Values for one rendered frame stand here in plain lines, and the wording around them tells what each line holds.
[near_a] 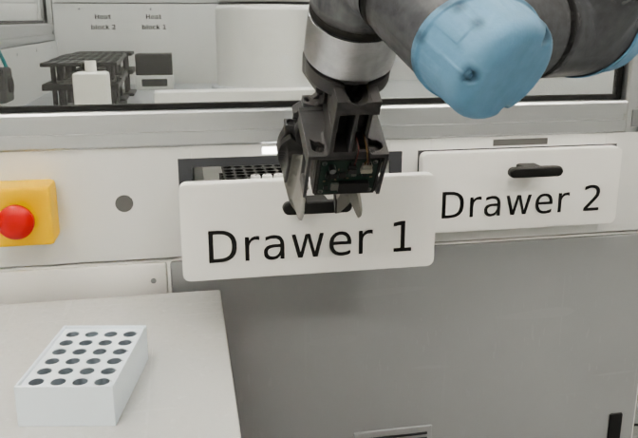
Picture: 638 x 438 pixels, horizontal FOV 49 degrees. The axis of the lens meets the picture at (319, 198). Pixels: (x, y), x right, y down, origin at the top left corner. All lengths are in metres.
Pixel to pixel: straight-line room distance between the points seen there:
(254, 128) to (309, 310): 0.26
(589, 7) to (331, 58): 0.18
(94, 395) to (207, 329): 0.21
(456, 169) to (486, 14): 0.54
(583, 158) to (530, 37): 0.61
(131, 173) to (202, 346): 0.25
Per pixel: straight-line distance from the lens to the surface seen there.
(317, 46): 0.55
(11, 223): 0.87
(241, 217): 0.78
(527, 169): 0.96
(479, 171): 0.97
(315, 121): 0.62
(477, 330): 1.07
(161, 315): 0.86
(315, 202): 0.75
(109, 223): 0.93
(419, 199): 0.81
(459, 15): 0.43
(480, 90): 0.43
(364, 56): 0.54
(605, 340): 1.17
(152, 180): 0.91
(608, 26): 0.54
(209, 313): 0.86
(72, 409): 0.66
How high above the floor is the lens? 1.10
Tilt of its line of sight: 14 degrees down
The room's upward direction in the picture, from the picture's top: straight up
